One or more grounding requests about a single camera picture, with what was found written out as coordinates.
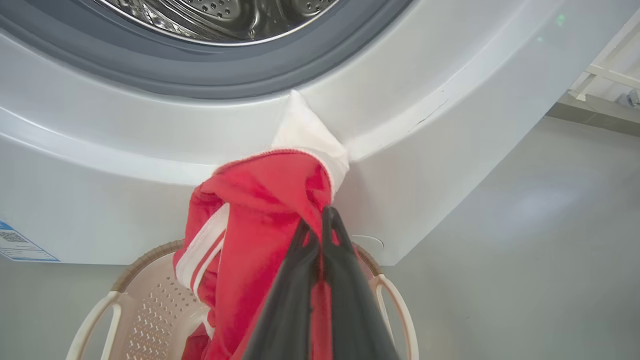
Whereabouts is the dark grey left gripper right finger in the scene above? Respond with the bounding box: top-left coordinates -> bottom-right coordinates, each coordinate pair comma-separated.
320,206 -> 401,360

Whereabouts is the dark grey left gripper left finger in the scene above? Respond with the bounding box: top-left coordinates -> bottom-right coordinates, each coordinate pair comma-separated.
242,217 -> 321,360

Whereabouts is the red and white garment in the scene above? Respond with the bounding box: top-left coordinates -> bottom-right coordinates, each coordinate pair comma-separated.
173,90 -> 351,360

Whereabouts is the cream perforated basket brown rim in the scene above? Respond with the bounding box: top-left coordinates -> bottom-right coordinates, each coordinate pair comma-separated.
65,240 -> 420,360

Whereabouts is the white front-load washing machine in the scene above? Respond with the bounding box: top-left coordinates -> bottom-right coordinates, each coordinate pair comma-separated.
0,0 -> 640,266

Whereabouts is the grey rubber door gasket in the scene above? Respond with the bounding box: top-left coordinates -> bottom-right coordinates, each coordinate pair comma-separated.
0,0 -> 413,100

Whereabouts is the stainless steel washing machine drum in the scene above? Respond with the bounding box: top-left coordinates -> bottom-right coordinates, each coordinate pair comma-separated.
92,0 -> 341,47

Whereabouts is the round white filter cover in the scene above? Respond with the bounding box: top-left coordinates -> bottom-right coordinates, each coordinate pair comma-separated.
350,235 -> 385,251

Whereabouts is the blue energy label sticker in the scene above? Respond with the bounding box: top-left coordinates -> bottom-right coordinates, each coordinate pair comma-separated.
0,220 -> 61,263

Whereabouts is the white metal railing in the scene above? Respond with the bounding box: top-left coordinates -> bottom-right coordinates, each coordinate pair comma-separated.
567,10 -> 640,108

